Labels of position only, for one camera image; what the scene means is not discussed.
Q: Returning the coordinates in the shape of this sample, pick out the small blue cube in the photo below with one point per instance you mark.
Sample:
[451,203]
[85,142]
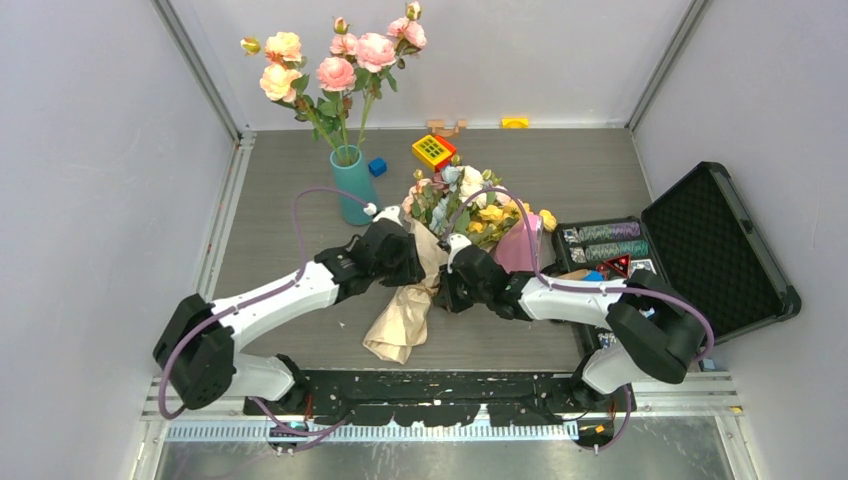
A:
[377,167]

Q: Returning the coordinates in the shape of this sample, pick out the pink peach rose stems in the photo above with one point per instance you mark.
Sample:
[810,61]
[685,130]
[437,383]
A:
[336,99]

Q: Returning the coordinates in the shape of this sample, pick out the teal ceramic vase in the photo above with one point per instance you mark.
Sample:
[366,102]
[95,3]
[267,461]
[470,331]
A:
[351,175]

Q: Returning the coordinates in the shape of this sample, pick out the colourful toy block house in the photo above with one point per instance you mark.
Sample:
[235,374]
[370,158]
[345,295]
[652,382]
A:
[434,151]

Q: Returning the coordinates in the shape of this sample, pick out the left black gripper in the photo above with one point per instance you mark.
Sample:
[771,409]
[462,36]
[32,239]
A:
[411,271]

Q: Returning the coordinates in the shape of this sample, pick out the black poker chip case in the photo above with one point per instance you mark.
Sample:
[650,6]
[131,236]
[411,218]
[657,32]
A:
[700,238]

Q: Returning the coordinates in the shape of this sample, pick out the paper flower bouquet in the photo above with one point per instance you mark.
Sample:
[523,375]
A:
[458,199]

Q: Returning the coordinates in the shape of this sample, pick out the pink plastic box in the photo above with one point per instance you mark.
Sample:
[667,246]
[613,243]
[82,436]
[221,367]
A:
[519,248]

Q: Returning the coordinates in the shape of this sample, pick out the red triangle card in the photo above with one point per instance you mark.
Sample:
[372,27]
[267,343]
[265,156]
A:
[621,264]

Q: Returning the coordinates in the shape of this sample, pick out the wooden toy piece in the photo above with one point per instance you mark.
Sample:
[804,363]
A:
[440,128]

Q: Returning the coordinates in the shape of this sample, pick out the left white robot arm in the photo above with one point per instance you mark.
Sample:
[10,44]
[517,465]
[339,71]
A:
[200,351]

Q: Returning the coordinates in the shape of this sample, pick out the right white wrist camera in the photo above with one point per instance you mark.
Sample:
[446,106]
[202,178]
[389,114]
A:
[455,243]

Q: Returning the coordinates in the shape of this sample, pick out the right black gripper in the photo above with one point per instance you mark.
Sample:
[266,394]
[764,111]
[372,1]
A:
[446,295]

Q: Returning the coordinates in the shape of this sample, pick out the yellow toy block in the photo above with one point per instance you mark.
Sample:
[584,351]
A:
[515,123]

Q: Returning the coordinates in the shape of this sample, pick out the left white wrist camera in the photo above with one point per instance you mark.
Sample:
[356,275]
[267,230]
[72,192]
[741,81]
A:
[392,213]

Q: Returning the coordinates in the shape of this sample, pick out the blue round chip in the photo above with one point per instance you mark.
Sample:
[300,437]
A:
[594,276]

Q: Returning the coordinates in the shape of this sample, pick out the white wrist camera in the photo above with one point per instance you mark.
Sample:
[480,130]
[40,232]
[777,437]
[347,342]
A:
[392,213]
[455,243]

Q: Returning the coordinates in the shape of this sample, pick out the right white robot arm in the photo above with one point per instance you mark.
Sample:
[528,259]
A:
[658,334]

